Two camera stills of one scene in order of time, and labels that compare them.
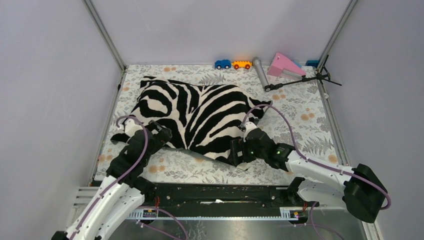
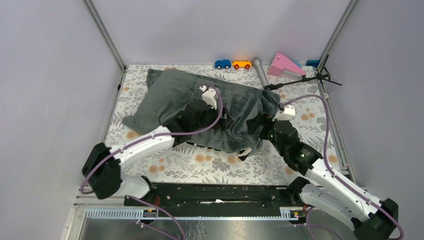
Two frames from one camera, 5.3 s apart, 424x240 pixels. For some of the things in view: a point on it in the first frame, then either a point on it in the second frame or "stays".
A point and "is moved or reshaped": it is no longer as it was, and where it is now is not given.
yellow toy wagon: (236, 64) stays
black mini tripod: (323, 74) stays
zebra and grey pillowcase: (202, 120) is moved or reshaped
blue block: (313, 63) stays
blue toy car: (223, 63) stays
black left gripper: (163, 135) -> (226, 121)
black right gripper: (236, 146) -> (263, 119)
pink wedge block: (280, 62) stays
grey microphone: (257, 62) stays
